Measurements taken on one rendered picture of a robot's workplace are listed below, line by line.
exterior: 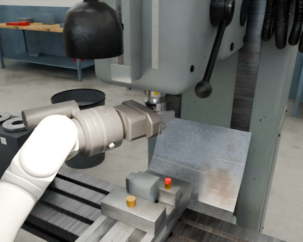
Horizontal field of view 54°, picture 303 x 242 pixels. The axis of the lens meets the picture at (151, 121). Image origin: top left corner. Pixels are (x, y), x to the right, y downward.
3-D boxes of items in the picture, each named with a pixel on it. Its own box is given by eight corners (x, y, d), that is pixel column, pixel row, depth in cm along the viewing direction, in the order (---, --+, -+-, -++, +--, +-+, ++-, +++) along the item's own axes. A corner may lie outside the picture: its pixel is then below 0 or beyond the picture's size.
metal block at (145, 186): (149, 208, 73) (149, 187, 70) (129, 200, 75) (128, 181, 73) (159, 196, 77) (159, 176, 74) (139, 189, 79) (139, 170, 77)
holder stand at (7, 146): (27, 191, 93) (15, 134, 85) (-20, 174, 102) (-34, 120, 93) (54, 172, 103) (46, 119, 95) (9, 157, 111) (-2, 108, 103)
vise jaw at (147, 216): (154, 235, 67) (155, 222, 65) (101, 214, 73) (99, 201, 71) (166, 219, 71) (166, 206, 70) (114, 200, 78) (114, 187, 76)
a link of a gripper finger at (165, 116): (172, 120, 66) (149, 127, 62) (172, 107, 64) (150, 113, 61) (177, 123, 65) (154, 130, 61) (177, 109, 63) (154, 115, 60)
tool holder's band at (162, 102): (167, 106, 62) (167, 102, 62) (145, 107, 62) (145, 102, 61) (164, 99, 66) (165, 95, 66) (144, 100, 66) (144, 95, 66)
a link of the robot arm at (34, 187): (85, 127, 50) (41, 198, 43) (72, 143, 57) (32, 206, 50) (52, 105, 49) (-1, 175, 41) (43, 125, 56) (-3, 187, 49)
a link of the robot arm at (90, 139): (110, 144, 52) (46, 165, 46) (92, 160, 61) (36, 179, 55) (87, 88, 54) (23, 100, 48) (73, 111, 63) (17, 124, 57)
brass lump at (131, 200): (132, 208, 69) (132, 202, 68) (124, 205, 70) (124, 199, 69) (137, 203, 71) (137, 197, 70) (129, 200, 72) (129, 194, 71)
